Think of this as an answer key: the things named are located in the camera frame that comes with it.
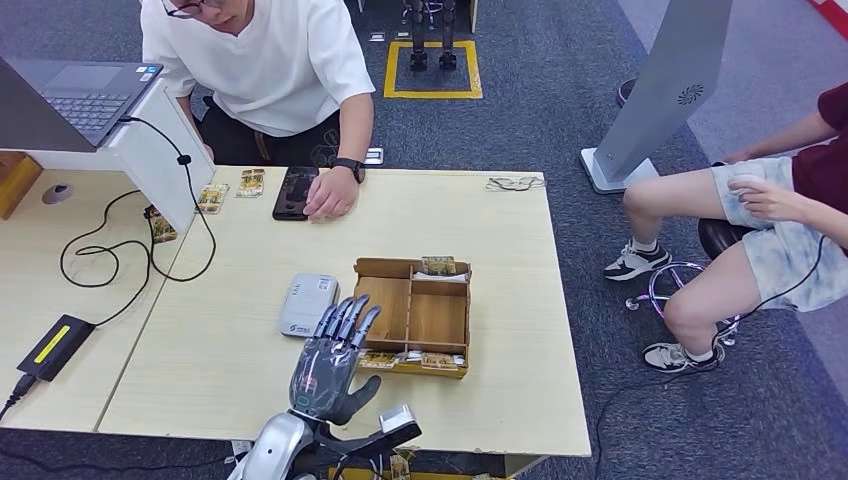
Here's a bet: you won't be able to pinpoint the person's left hand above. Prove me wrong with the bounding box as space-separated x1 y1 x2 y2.
303 165 362 223

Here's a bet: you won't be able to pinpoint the thin wire eyeglasses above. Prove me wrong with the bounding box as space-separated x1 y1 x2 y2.
484 174 548 194

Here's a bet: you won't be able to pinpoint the yellow floor strip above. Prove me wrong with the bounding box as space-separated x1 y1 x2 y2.
327 466 513 480

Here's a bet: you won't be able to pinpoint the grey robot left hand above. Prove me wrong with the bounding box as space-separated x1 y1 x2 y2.
289 294 384 427

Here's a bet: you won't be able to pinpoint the black white sneaker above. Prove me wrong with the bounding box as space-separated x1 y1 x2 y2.
602 241 673 283
640 340 726 375

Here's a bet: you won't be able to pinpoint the brown patterned card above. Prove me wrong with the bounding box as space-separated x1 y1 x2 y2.
144 205 179 245

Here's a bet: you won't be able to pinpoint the grey kiosk stand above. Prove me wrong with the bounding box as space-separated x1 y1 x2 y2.
579 0 734 196

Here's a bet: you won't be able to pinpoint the red floor tape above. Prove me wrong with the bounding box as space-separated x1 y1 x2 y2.
806 0 848 42

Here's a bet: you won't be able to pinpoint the black wrist watch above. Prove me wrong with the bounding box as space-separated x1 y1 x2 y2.
331 156 368 185

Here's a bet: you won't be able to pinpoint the seated person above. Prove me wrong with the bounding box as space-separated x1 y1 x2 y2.
602 80 848 376

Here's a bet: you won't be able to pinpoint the black adapter mains cable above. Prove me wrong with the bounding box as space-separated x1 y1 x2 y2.
0 374 38 423

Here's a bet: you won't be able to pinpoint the black yellow-labelled power adapter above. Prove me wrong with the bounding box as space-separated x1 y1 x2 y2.
16 314 97 384

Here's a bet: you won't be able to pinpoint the thin black cable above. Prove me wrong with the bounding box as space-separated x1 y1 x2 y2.
592 235 827 480

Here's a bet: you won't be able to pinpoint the white paper slip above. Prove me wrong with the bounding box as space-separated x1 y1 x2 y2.
411 270 471 285

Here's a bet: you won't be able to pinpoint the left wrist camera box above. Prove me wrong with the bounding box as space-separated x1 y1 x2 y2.
311 404 424 466

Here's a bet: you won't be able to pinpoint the black chrome stool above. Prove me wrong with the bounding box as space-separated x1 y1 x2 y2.
623 217 754 348

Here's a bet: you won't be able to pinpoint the white card reader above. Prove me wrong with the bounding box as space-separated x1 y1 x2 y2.
277 272 340 340

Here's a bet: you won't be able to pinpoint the black laptop power cable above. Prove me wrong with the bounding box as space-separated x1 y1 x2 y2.
58 115 219 328

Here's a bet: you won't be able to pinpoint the wooden box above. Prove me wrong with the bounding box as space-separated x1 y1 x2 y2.
0 150 44 222

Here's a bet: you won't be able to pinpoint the wooden organizer tray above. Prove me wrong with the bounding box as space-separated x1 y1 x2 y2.
351 256 474 381

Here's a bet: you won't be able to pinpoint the grey laptop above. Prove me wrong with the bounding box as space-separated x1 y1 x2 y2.
0 56 165 155

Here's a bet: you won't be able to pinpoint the black smartphone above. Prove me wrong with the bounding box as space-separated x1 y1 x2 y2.
271 166 321 223

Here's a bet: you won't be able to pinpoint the seated person's hand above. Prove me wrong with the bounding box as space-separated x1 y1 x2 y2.
727 176 806 225

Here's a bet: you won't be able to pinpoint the white laptop stand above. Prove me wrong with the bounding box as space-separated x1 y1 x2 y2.
23 78 217 235

